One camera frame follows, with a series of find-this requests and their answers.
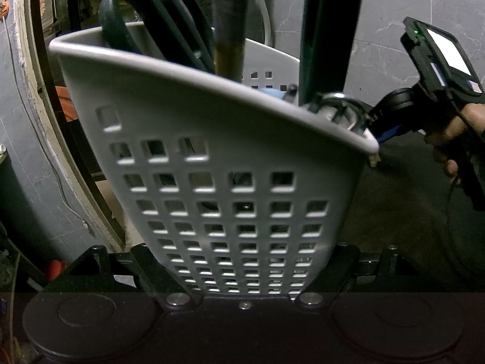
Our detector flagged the silver spoon blue handle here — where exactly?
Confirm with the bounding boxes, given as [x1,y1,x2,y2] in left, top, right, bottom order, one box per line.
[259,88,286,99]

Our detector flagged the person's right hand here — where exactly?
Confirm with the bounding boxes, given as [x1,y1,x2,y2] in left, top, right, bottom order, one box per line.
[424,103,484,184]

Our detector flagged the white perforated utensil basket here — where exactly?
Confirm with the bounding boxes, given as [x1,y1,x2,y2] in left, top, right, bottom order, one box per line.
[49,22,379,298]

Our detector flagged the black scissors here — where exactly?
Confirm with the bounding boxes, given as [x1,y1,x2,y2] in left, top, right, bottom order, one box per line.
[99,0,216,73]

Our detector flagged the white hose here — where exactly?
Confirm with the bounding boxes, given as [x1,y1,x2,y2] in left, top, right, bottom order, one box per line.
[251,0,276,46]

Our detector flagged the orange wall hook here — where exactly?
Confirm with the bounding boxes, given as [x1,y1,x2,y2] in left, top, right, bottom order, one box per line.
[0,0,10,21]

